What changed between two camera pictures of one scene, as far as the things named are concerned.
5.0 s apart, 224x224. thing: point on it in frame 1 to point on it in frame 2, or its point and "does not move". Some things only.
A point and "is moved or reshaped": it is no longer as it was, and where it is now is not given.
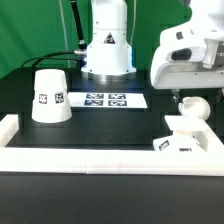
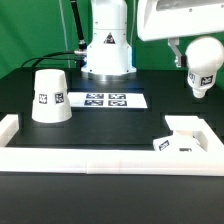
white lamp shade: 50,101 does not move
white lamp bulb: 194,106 is moved or reshaped
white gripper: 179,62 to 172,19
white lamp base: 189,135 does not move
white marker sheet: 107,100 does not move
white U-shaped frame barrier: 109,161 does not move
